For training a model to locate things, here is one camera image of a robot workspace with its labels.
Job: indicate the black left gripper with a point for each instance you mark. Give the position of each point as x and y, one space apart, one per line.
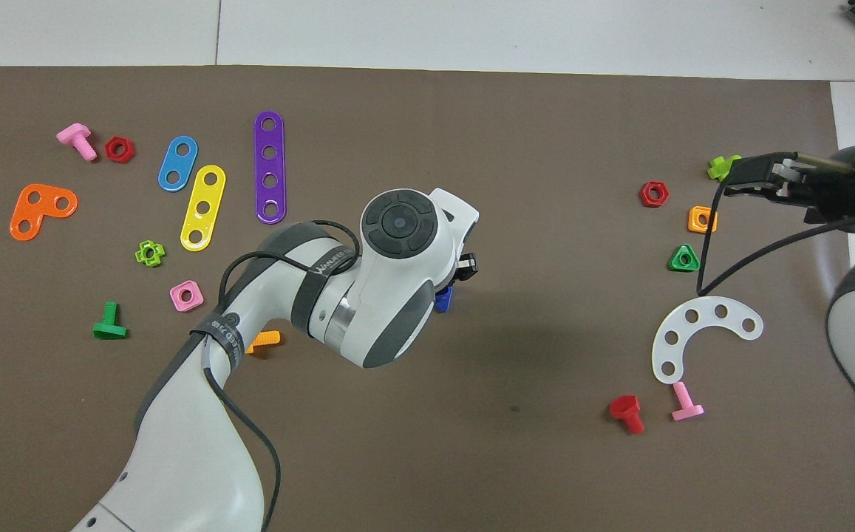
455 281

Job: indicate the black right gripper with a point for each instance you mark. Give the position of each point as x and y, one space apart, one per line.
830 188

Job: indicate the blue triangle-head screw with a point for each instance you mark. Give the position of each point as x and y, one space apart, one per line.
442 307

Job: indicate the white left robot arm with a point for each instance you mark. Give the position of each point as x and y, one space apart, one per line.
390 310

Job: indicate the lime green cross-head screw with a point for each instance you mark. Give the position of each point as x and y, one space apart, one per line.
717 170

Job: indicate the orange square nut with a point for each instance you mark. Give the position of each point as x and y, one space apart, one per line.
693 226

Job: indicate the red hexagon nut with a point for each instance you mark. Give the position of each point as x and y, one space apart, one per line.
110 155
644 199

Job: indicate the green triangle nut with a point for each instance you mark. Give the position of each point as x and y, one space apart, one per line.
675 266

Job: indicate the red plastic screw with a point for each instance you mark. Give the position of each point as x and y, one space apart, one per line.
627 408

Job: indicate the orange plastic screw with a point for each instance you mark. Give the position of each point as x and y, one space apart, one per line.
268 338

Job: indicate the pink plastic screw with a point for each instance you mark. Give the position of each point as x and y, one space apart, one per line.
76 137
686 405

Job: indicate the pink square nut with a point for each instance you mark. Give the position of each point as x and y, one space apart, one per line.
176 304

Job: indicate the lime green cross nut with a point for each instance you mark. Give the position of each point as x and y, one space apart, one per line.
159 253

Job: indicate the green plastic screw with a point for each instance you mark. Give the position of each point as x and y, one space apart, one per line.
109 325

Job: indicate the brown table mat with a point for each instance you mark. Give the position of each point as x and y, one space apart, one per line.
545 295

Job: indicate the white curved five-hole plate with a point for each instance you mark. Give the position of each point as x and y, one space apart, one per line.
706 311

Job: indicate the purple four-hole plate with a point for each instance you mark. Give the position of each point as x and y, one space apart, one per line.
270 167

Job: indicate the yellow three-hole plate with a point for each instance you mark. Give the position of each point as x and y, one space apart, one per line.
208 193

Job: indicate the blue two-hole plate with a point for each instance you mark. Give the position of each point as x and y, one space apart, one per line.
178 163

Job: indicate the orange heart-shaped plate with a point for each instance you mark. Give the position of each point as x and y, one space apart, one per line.
41 210

